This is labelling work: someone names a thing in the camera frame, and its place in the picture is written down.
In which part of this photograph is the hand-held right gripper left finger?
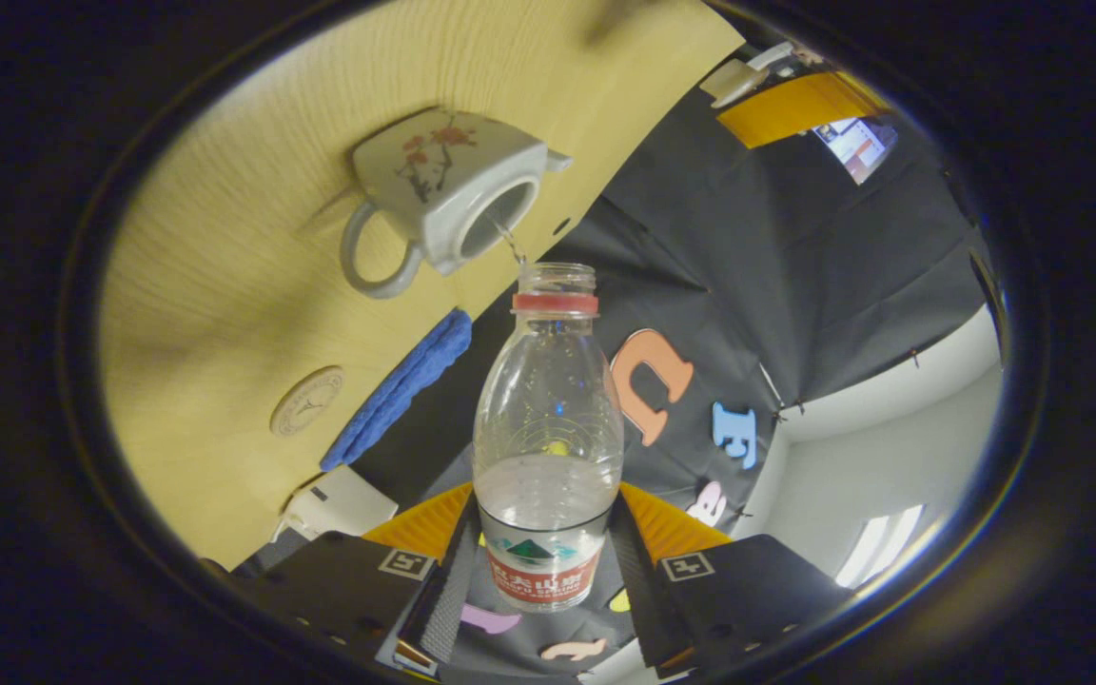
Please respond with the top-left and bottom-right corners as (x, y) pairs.
(229, 482), (482, 678)

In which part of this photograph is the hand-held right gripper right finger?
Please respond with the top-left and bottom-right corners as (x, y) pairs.
(605, 480), (855, 679)

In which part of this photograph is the white teacup lid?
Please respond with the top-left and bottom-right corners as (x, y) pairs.
(699, 59), (773, 109)

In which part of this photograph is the clear plastic water bottle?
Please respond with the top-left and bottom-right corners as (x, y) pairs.
(471, 262), (626, 614)

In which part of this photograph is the round beige coaster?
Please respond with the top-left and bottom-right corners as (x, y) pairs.
(268, 365), (347, 440)

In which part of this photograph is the white floral teacup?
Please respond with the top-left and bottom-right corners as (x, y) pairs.
(339, 106), (576, 302)

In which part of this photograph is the computer monitor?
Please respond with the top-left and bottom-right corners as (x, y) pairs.
(812, 115), (900, 186)

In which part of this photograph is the white toaster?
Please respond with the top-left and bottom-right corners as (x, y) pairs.
(271, 463), (401, 544)

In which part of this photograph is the blue towel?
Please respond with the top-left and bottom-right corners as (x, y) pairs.
(319, 306), (474, 473)

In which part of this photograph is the ceiling light panel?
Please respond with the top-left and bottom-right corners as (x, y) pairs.
(833, 503), (926, 590)

